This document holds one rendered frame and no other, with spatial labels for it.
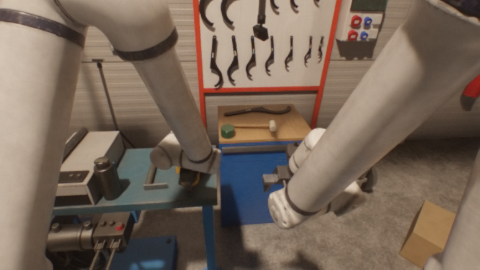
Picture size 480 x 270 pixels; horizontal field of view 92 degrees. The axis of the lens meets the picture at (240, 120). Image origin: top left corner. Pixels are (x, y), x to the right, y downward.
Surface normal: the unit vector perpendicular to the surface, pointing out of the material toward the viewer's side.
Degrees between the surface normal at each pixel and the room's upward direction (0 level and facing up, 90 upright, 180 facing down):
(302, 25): 90
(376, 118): 100
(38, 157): 82
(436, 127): 90
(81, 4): 105
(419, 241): 90
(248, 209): 90
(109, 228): 0
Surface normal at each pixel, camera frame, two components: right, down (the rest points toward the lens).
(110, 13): 0.07, 0.64
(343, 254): 0.02, -0.87
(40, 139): 0.87, 0.13
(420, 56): -0.80, 0.35
